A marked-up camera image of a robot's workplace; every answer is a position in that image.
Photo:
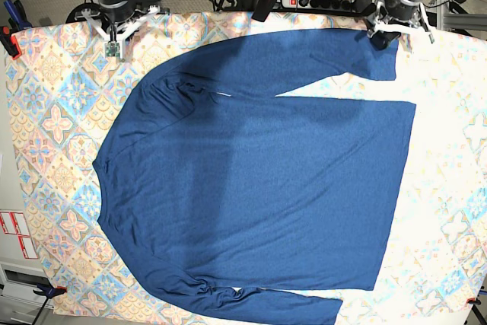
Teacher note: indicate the black orange clamp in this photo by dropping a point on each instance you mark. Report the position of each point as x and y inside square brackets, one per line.
[474, 301]
[48, 291]

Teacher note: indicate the black round base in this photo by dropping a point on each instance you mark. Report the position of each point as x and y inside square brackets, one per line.
[77, 14]

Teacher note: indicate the patterned tile tablecloth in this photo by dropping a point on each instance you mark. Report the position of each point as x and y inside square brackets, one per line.
[62, 95]

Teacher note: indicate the black orange clamp lower left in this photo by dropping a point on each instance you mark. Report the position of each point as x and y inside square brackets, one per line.
[48, 291]

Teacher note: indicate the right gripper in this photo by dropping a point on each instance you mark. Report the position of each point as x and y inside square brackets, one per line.
[127, 16]

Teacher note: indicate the red white labels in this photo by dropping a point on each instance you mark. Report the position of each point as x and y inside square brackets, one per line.
[14, 224]

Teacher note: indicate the blue orange clamp upper left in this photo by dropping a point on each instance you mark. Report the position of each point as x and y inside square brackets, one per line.
[17, 22]

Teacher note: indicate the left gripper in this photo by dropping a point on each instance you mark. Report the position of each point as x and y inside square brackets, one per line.
[409, 13]

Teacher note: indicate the blue long-sleeve T-shirt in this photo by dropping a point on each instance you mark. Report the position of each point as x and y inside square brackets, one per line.
[227, 197]

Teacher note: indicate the black mount post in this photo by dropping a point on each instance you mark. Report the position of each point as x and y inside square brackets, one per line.
[263, 9]

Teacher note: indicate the black orange clamp lower right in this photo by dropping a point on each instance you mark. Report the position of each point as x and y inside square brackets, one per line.
[474, 301]

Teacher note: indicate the white power strip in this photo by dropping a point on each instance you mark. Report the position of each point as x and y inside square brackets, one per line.
[320, 5]

